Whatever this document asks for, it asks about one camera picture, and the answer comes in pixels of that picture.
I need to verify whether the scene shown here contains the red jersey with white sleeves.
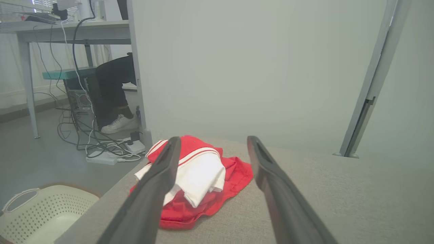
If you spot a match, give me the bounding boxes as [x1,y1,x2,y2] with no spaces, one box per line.
[129,135,254,231]

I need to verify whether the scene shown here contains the long white power strip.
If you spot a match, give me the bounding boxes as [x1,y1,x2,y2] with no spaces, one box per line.
[85,150,119,166]

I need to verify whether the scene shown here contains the dark computer tower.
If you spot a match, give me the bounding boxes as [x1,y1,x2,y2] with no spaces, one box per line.
[64,79,102,116]

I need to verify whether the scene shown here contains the thin black cable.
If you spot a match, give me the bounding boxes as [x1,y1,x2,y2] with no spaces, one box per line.
[32,25,63,105]

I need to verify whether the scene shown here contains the black floor cable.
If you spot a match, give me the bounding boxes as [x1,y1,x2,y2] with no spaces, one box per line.
[56,108,143,160]

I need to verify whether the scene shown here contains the grey office desk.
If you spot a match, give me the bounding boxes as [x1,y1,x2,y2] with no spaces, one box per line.
[0,20,133,139]

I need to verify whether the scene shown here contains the leg in black trousers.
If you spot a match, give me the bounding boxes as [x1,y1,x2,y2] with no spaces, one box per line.
[95,54,137,127]

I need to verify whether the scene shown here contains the grey fabric sofa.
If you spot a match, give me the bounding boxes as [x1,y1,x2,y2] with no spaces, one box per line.
[54,136,434,244]

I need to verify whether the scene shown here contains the teal bench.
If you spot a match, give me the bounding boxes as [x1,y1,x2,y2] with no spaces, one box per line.
[42,67,98,80]

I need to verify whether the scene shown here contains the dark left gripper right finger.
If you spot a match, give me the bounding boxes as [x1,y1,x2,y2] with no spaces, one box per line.
[246,135,340,244]

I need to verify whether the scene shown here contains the white cable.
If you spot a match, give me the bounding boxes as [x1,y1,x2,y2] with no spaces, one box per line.
[60,20,97,156]

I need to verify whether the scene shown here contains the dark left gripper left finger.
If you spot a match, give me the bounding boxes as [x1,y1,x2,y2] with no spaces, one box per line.
[97,136,182,244]

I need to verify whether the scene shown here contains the cream perforated laundry basket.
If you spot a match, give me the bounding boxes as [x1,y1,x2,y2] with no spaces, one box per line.
[0,184,101,244]

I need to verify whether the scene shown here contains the thick black cable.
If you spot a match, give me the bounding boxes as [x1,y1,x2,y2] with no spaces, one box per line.
[72,0,97,88]

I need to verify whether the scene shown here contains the flat dark desk item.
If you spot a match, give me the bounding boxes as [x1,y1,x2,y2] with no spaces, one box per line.
[20,12,61,25]

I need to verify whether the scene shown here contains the black desk device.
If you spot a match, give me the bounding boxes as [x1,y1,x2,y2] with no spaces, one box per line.
[52,3,69,21]

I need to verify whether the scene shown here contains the white sneaker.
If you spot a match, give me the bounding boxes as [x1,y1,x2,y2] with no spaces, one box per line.
[101,114,140,135]

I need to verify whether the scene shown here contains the grey partition corner post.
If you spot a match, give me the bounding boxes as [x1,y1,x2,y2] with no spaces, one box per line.
[126,0,154,150]

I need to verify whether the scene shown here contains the white power strip black plug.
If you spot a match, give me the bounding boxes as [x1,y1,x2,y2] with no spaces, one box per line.
[123,131,147,155]

